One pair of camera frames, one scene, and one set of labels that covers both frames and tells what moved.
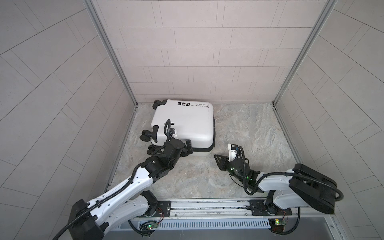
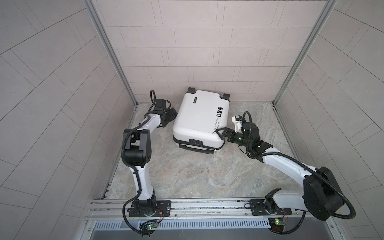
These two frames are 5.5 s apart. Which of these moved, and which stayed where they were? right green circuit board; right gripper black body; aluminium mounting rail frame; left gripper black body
Moved: right gripper black body; left gripper black body
Stayed: aluminium mounting rail frame; right green circuit board
